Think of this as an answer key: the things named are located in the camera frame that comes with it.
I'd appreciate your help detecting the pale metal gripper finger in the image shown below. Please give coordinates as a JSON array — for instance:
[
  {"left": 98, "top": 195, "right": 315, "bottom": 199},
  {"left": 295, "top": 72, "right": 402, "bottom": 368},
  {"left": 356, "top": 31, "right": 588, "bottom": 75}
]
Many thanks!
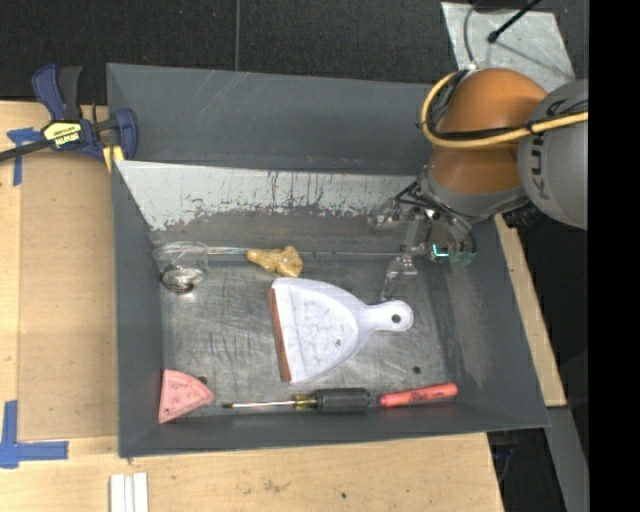
[
  {"left": 370, "top": 198, "right": 407, "bottom": 228},
  {"left": 380, "top": 254, "right": 420, "bottom": 302}
]

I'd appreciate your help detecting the red-orange marker pen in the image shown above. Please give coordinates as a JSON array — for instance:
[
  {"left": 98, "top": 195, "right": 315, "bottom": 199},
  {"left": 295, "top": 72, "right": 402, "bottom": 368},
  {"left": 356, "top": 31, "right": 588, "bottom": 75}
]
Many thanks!
[{"left": 378, "top": 382, "right": 460, "bottom": 409}]

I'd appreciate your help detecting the white dustpan with red-brown edge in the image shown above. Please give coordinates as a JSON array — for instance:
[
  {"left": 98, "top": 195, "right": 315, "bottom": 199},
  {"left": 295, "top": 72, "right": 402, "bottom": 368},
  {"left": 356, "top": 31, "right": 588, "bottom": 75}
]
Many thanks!
[{"left": 267, "top": 277, "right": 416, "bottom": 385}]

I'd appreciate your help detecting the pink wedge-shaped toy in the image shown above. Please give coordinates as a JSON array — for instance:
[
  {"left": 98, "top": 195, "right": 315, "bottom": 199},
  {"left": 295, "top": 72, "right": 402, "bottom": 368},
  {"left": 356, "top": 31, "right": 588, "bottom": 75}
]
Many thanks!
[{"left": 157, "top": 368, "right": 216, "bottom": 425}]

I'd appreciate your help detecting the black-handled screwdriver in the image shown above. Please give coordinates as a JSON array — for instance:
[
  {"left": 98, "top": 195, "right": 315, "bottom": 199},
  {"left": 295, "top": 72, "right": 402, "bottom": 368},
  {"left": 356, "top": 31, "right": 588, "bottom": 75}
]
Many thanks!
[{"left": 221, "top": 387, "right": 374, "bottom": 414}]

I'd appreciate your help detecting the grey metal bin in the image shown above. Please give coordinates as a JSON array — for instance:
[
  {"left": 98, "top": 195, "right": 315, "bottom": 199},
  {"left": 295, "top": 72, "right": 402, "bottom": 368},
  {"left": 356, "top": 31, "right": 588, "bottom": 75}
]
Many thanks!
[{"left": 105, "top": 62, "right": 552, "bottom": 459}]

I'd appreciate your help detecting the clear glass cup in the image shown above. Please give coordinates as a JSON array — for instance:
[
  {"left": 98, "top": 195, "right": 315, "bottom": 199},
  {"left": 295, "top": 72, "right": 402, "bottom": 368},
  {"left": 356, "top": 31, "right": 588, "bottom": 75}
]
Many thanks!
[{"left": 151, "top": 240, "right": 210, "bottom": 297}]

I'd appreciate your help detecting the tan lumpy object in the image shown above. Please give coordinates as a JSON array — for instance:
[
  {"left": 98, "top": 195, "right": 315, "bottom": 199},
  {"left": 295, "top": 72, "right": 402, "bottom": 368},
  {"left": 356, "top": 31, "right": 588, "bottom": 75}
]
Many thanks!
[{"left": 245, "top": 244, "right": 305, "bottom": 280}]

